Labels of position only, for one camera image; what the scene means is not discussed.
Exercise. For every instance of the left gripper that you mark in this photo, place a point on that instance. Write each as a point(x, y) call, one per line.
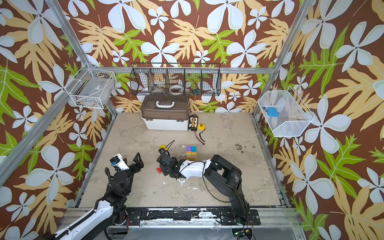
point(122, 173)

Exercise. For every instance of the yellow triangular wood block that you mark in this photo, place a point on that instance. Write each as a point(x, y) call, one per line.
point(162, 147)

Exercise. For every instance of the white wire basket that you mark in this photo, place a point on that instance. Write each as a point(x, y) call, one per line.
point(294, 115)
point(91, 88)

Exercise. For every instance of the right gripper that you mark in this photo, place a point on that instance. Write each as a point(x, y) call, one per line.
point(165, 158)

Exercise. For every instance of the black wire wall basket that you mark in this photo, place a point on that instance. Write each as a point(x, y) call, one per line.
point(196, 79)

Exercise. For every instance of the yellow tape measure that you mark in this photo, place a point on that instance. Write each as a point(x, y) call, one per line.
point(201, 127)

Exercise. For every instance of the white wire basket right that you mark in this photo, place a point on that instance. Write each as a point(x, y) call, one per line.
point(294, 115)

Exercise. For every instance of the white storage box brown lid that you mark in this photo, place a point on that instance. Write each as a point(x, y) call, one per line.
point(166, 112)

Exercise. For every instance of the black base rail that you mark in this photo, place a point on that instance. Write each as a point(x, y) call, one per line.
point(218, 215)

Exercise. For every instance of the aluminium frame post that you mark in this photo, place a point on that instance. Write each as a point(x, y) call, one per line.
point(292, 34)

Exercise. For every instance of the white wire basket left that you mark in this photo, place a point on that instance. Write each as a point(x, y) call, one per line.
point(91, 88)

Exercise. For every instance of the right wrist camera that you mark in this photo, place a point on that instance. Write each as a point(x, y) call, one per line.
point(163, 151)

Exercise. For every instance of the blue small device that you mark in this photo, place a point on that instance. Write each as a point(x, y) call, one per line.
point(272, 112)

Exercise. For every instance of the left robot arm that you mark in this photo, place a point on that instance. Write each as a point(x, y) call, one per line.
point(108, 210)

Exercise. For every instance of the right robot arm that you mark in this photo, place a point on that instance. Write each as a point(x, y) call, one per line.
point(224, 176)

